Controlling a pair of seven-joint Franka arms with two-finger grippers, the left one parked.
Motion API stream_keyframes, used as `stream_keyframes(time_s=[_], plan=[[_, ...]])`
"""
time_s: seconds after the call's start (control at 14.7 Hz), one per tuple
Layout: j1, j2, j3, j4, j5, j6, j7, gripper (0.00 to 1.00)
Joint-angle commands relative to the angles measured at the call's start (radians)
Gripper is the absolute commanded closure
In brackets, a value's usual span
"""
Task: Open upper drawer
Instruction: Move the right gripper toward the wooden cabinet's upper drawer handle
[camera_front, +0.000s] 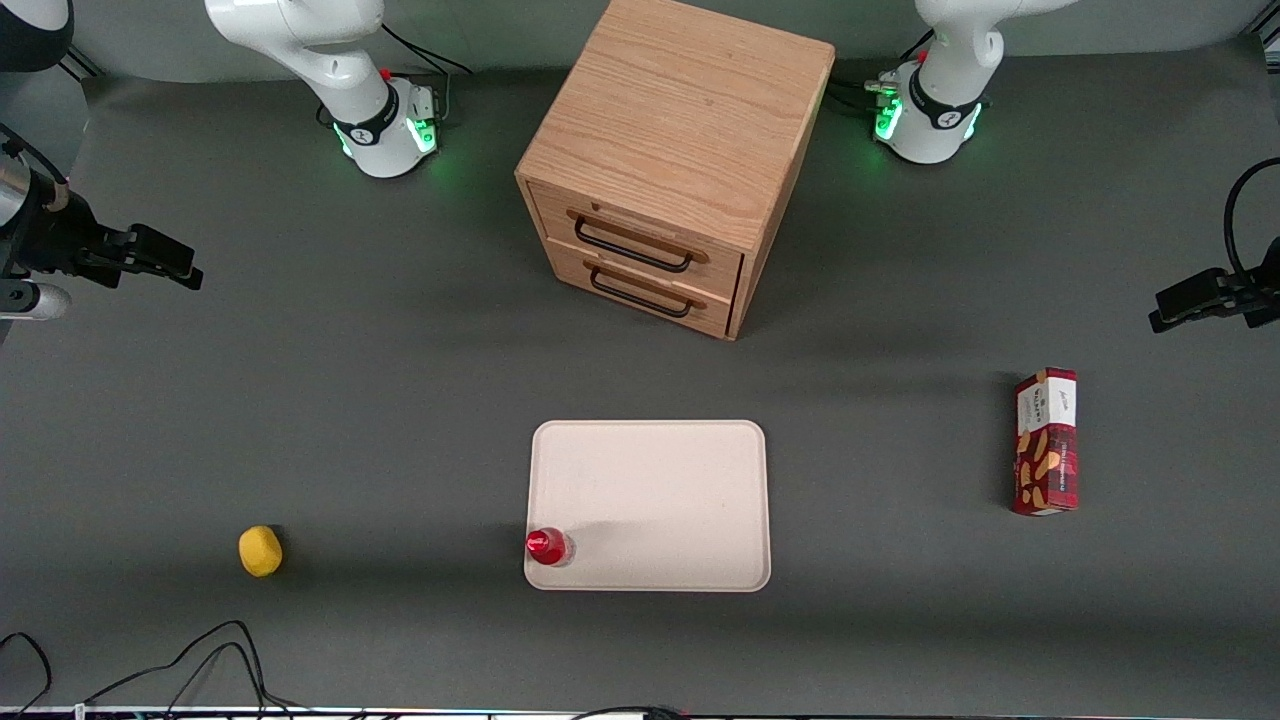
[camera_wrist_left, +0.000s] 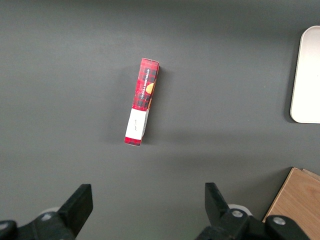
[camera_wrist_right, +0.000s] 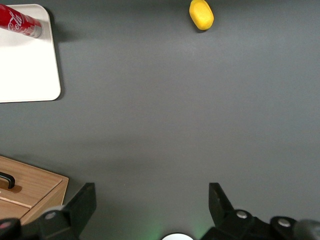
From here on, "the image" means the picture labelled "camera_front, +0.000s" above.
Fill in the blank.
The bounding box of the black cable loop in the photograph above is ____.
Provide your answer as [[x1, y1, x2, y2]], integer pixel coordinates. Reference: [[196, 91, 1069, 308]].
[[0, 632, 53, 716]]

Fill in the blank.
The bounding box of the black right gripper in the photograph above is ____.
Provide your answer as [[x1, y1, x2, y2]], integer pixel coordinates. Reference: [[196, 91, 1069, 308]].
[[0, 188, 205, 293]]

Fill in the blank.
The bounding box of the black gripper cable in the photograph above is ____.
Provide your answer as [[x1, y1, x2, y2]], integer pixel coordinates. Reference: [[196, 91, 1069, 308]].
[[1224, 157, 1280, 281], [0, 122, 69, 211]]

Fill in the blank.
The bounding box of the wooden two-drawer cabinet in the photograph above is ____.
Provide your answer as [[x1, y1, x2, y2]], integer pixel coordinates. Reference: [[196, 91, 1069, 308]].
[[515, 0, 837, 343]]

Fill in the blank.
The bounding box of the black metal drawer handle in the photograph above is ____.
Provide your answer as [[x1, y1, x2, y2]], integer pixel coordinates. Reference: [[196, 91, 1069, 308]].
[[574, 215, 694, 273], [590, 265, 696, 319]]

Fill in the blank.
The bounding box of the thin black cable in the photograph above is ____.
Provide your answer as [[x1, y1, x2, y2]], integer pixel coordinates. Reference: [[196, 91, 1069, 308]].
[[160, 640, 271, 719], [85, 620, 301, 716]]

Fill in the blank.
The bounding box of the white rectangular tray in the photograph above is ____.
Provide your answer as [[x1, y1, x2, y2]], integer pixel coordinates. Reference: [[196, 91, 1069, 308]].
[[524, 420, 772, 593]]

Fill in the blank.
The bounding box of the yellow lemon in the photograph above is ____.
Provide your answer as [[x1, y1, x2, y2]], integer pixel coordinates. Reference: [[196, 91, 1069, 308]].
[[238, 525, 284, 579]]

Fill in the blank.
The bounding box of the black arm base cable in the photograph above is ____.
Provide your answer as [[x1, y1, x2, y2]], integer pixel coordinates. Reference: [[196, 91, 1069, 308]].
[[380, 22, 473, 126], [828, 30, 936, 111]]

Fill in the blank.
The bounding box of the red cookie box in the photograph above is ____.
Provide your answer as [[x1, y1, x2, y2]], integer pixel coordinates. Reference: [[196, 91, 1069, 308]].
[[1010, 367, 1080, 517]]

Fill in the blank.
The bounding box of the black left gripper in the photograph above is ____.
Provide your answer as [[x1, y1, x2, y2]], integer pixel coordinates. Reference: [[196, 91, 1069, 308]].
[[1148, 237, 1280, 334]]

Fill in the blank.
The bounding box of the red plastic bottle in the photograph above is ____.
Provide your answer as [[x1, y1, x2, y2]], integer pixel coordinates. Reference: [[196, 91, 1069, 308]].
[[526, 527, 576, 568]]

